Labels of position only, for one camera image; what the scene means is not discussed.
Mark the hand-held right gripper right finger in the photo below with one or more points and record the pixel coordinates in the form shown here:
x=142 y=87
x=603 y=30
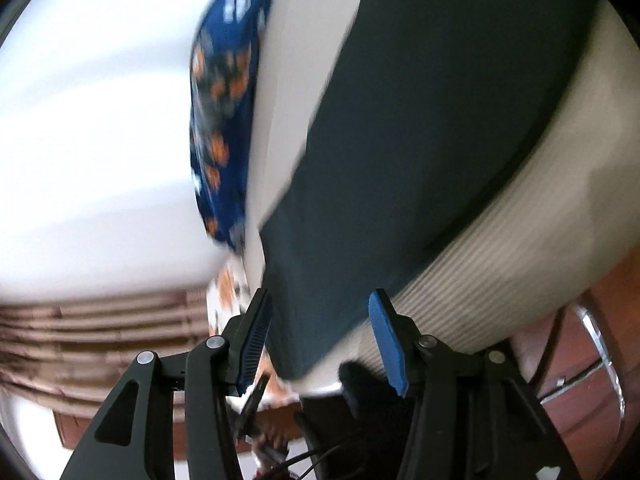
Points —
x=387 y=340

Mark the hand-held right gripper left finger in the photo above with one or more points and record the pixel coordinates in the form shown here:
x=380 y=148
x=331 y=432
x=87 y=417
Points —
x=248 y=340

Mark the black pants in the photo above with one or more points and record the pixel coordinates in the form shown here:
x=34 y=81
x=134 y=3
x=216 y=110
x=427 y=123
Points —
x=425 y=135

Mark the white floral pillow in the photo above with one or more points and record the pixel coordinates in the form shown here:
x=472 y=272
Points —
x=226 y=291

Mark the beige patterned curtain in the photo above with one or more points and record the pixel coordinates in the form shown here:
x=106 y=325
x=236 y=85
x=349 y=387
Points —
x=100 y=330

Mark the blue printed blanket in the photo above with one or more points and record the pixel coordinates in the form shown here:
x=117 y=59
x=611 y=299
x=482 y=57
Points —
x=225 y=110

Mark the chrome metal frame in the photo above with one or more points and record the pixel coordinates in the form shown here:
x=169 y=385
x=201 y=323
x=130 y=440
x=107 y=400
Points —
x=607 y=355

